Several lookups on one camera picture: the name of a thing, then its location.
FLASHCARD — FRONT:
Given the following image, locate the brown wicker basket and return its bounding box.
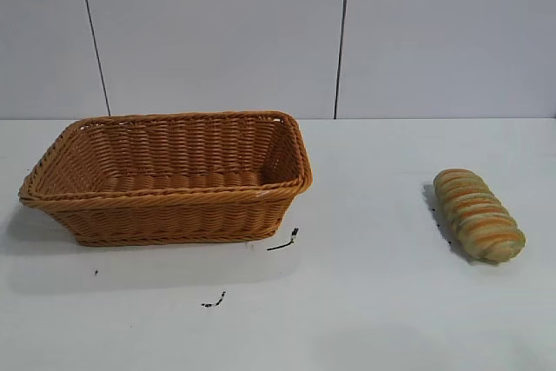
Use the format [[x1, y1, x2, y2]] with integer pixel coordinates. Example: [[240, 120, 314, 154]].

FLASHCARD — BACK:
[[17, 110, 314, 247]]

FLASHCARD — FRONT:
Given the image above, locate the long striped bread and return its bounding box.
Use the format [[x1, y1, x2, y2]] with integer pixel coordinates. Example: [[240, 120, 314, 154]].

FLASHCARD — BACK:
[[433, 167, 526, 264]]

